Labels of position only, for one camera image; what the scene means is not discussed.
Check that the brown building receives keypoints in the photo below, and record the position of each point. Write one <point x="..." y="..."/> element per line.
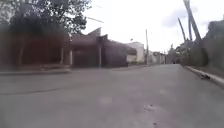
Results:
<point x="86" y="50"/>

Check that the grey concrete road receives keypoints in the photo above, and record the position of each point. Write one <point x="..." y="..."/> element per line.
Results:
<point x="110" y="96"/>

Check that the palm trunk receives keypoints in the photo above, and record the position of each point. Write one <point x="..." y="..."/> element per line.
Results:
<point x="182" y="30"/>
<point x="193" y="20"/>

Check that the grey pavement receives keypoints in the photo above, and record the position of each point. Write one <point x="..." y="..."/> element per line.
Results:
<point x="33" y="71"/>

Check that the large leafy tree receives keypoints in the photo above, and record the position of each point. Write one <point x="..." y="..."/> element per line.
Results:
<point x="50" y="13"/>

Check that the pale concrete kerb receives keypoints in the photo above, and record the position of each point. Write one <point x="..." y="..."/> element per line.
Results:
<point x="213" y="77"/>

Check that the overgrown grey wall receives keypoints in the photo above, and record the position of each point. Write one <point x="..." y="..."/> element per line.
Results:
<point x="210" y="46"/>

